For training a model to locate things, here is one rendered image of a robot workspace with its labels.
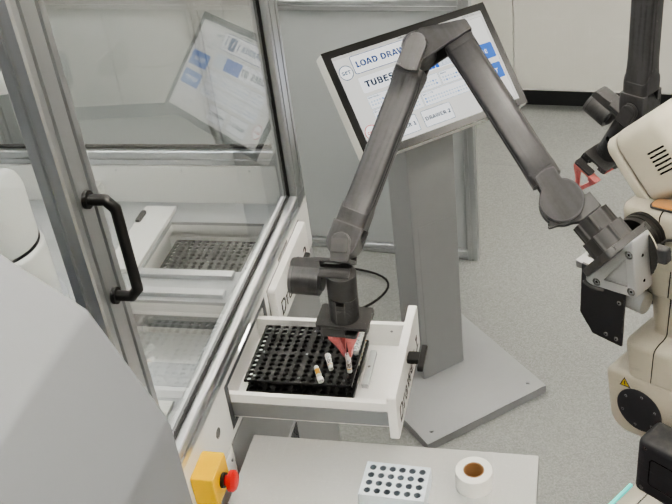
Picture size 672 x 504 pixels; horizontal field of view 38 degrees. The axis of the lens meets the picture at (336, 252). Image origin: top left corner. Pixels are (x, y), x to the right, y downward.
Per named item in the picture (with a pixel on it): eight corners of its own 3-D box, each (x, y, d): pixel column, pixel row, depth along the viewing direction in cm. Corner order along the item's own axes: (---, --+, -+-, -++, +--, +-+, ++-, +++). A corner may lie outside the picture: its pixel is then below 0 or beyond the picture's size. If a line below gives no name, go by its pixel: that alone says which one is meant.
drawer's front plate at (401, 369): (420, 344, 211) (416, 304, 205) (399, 440, 188) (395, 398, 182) (412, 343, 212) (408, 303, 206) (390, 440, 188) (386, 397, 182)
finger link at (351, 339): (330, 341, 195) (327, 305, 189) (365, 345, 193) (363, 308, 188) (322, 364, 190) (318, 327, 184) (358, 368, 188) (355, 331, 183)
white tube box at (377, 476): (432, 481, 186) (431, 467, 184) (424, 515, 180) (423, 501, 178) (369, 474, 189) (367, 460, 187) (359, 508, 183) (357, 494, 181)
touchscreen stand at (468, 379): (545, 392, 312) (549, 102, 255) (428, 451, 296) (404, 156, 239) (455, 315, 350) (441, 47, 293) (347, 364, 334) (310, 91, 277)
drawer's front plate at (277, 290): (310, 257, 244) (304, 220, 238) (281, 330, 221) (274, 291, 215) (303, 257, 244) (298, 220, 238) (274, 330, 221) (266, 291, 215)
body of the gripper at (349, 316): (323, 310, 190) (320, 280, 186) (374, 315, 188) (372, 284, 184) (315, 331, 185) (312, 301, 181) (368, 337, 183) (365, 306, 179)
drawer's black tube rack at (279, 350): (370, 352, 208) (367, 329, 204) (354, 410, 194) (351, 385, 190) (270, 347, 213) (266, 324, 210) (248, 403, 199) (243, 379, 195)
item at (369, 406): (410, 343, 209) (408, 321, 206) (391, 428, 189) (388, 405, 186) (234, 334, 219) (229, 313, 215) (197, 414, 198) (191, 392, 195)
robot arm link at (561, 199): (458, -3, 175) (463, 14, 185) (394, 39, 177) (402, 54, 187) (594, 206, 167) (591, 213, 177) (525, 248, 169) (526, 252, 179)
